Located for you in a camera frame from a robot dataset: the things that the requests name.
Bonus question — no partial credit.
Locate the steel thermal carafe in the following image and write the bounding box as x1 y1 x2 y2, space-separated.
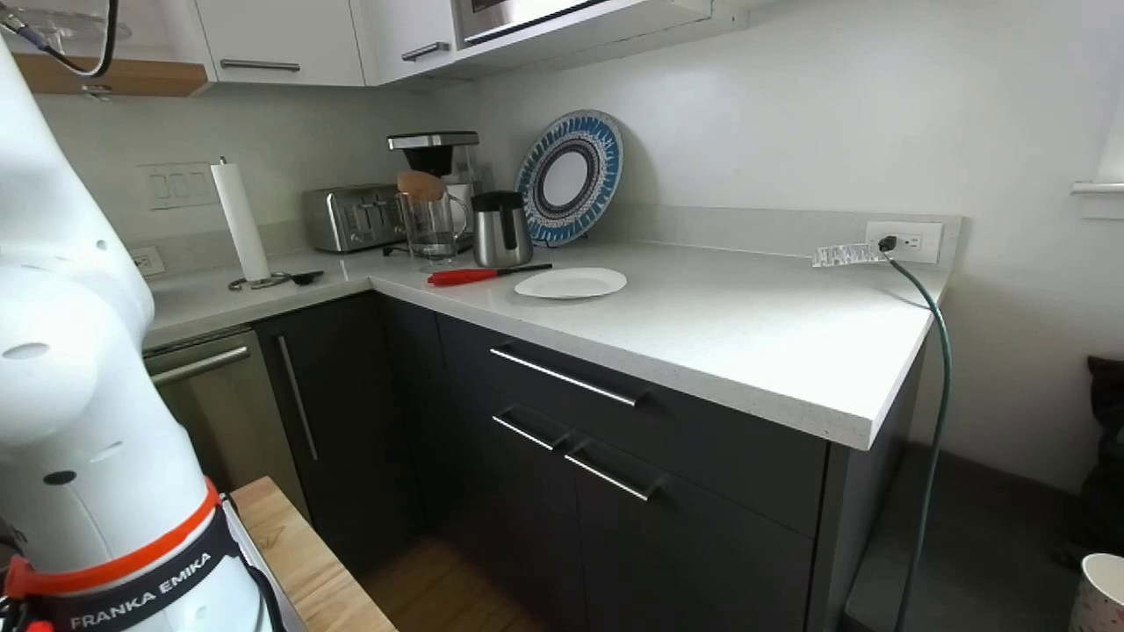
465 190 537 271

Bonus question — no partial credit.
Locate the blue patterned decorative plate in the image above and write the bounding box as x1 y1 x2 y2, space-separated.
511 106 629 253

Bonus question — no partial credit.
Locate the steel drip coffee maker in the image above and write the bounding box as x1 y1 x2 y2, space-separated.
381 127 485 257

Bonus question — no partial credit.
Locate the dark lower cabinet unit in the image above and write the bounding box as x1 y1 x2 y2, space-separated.
250 293 930 632

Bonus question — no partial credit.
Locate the stainless steel toaster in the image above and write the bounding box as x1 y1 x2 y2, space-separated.
302 183 407 260

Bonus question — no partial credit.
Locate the white power strip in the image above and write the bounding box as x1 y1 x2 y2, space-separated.
811 238 888 271

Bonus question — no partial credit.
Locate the metal paper towel holder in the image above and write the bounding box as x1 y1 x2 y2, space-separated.
225 266 326 295

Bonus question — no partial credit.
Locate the wide white upper cabinet door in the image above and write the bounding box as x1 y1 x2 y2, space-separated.
348 0 458 89

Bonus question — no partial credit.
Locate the white paper towel roll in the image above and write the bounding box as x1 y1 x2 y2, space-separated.
206 155 275 284

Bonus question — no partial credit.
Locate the light wooden table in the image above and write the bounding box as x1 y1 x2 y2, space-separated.
228 474 398 632

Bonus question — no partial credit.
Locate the white corner upper cabinet door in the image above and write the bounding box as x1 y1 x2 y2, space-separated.
194 0 368 91

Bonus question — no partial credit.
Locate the white cup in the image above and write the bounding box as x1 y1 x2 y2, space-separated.
1067 549 1124 632

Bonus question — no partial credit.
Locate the long steel drawer handle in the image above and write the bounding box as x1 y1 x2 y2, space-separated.
485 343 642 412

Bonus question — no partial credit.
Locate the short steel drawer handle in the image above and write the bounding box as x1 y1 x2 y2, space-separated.
488 412 560 456
560 449 659 509

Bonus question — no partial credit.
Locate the vertical steel cabinet handle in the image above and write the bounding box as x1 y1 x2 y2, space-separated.
275 335 323 469

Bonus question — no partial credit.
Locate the steel upper cabinet handle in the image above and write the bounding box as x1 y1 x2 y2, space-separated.
398 39 455 66

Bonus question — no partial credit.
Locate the dishwasher with steel handle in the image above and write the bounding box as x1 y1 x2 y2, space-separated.
141 325 310 509

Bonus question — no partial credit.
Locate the white wall outlet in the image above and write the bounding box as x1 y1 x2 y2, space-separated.
865 217 948 266

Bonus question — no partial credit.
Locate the green power cable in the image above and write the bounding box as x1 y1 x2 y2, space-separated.
879 236 960 632

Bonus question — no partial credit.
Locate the long steel cabinet handle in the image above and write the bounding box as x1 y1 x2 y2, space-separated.
216 58 306 78

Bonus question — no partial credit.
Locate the white wall switch plate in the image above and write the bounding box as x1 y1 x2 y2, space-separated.
143 162 220 216

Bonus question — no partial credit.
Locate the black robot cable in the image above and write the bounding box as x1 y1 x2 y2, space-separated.
0 0 122 86

